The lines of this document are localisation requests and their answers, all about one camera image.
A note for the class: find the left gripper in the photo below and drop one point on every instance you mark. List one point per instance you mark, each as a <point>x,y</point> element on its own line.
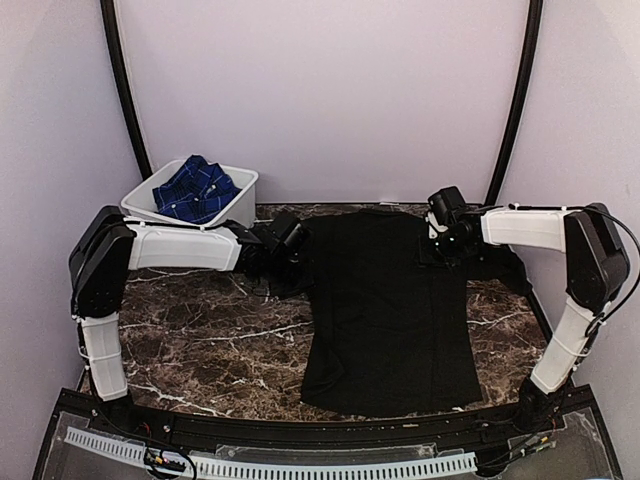
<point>304,284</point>

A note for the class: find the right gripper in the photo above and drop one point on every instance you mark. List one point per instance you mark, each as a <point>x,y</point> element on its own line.
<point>455,260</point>

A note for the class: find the black long sleeve shirt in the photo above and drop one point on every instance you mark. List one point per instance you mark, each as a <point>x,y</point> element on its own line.
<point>391,335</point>

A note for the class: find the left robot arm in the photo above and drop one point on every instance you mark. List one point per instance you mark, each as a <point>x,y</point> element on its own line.
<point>115,245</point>

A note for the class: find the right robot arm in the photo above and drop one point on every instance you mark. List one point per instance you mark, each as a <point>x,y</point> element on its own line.
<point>593,265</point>

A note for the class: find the blue plaid shirt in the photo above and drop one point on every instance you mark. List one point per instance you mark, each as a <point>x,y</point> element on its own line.
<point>196,193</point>

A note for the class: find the white plastic bin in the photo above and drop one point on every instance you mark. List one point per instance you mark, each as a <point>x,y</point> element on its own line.
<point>140,202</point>

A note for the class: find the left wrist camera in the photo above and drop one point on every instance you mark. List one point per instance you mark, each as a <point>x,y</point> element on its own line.
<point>286,234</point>

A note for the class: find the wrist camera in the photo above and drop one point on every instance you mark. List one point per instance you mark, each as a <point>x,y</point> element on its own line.
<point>286,234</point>
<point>445,206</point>

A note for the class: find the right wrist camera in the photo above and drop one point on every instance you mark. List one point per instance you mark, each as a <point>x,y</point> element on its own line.
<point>445,206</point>

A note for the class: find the right black frame post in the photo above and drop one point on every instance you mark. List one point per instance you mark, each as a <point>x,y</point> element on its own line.
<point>525,67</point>

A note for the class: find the black frame post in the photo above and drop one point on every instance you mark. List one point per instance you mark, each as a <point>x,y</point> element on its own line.
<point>525,67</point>
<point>120,75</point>

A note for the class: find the white slotted cable duct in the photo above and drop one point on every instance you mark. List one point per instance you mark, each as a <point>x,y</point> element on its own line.
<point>246,463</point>

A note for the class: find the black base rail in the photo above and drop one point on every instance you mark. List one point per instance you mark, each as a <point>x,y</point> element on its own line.
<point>485,432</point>

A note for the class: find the left black frame post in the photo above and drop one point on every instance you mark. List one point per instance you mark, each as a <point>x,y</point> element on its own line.
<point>120,75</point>

